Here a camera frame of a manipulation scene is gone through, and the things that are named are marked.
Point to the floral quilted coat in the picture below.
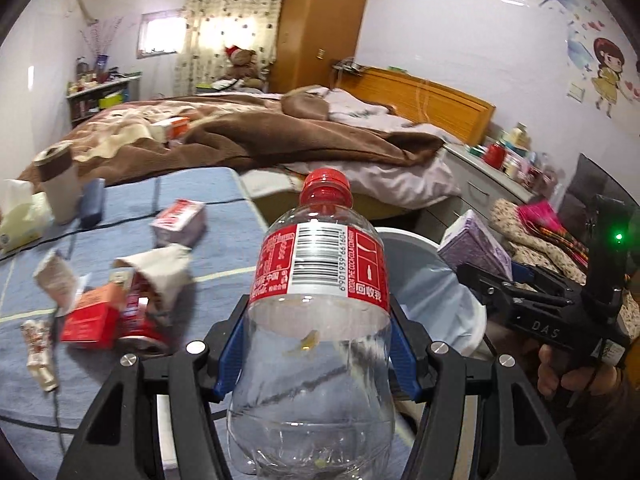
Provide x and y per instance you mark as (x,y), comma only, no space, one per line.
(505,220)

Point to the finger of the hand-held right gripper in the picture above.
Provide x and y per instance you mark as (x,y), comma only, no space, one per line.
(522,271)
(480,284)

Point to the person's right forearm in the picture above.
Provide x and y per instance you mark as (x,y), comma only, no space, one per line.
(610,420)

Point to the vase with dried branches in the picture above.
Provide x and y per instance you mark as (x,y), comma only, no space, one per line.
(102,62)

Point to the brown fleece blanket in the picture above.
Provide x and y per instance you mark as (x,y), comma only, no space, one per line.
(280,135)

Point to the white wall socket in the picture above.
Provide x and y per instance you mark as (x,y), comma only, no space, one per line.
(576,92)

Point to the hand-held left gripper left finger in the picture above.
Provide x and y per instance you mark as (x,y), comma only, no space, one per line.
(234,350)

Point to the white pill bottle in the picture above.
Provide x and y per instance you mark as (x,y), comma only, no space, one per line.
(511,164)

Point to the patterned window curtain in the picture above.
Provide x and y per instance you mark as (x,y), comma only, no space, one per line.
(210,10)

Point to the crushed red soda can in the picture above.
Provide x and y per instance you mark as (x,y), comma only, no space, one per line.
(137,320)

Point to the white paper wrapper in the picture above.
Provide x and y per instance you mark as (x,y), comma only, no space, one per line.
(52,277)

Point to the clear plastic bottle red cap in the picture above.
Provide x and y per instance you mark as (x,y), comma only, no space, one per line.
(320,260)

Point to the grey drawer dresser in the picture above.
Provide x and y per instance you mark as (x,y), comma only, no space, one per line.
(475,180)

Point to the person's right hand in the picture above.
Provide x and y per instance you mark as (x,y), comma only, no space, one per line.
(552,372)

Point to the white round waste bin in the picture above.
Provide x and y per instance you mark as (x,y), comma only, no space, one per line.
(430,255)

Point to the dark chair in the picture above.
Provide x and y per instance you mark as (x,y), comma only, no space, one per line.
(590,180)

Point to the brown white box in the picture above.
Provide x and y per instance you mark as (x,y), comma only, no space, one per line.
(60,195)

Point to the small tube wrapper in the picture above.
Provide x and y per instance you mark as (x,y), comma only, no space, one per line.
(37,355)

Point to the translucent bin liner bag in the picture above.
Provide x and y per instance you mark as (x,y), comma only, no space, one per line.
(450,310)

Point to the blue striped table cloth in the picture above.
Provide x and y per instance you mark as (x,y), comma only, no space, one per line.
(210,260)

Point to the wooden bed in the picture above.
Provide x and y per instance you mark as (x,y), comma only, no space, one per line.
(440,100)

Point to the pink patterned box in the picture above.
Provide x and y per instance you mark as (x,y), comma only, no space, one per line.
(177,220)

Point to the small window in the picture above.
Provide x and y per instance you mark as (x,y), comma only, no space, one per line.
(160,32)

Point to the brown teddy bear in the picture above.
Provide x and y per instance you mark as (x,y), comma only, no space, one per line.
(242,62)

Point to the cartoon wall sticker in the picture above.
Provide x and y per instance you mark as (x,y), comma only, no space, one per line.
(607,70)

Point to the wooden wardrobe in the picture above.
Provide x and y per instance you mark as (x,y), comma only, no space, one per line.
(320,20)

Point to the pale pink duvet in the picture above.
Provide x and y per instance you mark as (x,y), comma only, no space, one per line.
(420,175)

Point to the red jar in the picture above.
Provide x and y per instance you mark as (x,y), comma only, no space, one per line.
(494,156)

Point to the green flat packet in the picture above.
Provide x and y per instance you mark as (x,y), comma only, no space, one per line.
(475,149)

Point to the soft tissue pack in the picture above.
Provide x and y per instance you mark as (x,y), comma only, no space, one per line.
(22,220)

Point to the dark blue case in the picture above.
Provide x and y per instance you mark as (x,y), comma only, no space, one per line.
(91,205)

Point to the purple patterned box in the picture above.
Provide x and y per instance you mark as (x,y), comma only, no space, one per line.
(475,245)

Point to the pink plaid cloth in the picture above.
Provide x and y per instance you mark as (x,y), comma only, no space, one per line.
(542,220)

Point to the red white box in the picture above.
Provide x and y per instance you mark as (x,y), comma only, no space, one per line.
(175,127)

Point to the red cardboard box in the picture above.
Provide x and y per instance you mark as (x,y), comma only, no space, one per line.
(87,322)

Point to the power strip with chargers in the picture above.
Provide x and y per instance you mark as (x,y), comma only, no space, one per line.
(347,66)

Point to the pale green box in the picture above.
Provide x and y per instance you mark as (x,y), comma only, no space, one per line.
(517,136)

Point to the brown beige patterned blanket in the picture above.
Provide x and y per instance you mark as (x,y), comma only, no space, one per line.
(100,125)

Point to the cluttered side desk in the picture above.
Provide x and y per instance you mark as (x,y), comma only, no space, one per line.
(100,95)

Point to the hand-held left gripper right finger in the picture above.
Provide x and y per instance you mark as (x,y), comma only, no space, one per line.
(404,355)

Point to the beige paper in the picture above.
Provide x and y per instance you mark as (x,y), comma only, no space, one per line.
(160,270)

